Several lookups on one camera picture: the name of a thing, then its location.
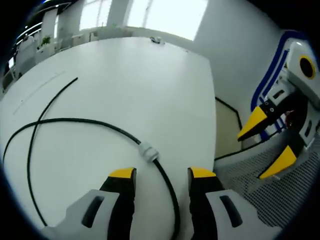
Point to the white table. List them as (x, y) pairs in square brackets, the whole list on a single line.
[(125, 85)]

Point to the green potted plant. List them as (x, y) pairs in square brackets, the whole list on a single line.
[(45, 40)]

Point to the grey perforated mesh surface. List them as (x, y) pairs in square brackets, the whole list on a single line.
[(262, 190)]

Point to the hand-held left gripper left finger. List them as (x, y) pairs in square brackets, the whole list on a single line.
[(105, 207)]

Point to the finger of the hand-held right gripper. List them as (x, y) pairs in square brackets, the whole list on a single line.
[(282, 162), (257, 122)]

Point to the small white and black object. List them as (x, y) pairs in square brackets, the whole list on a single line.
[(157, 40)]

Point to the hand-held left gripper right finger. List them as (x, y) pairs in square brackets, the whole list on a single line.
[(220, 210)]

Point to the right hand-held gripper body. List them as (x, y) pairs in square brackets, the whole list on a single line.
[(306, 67)]

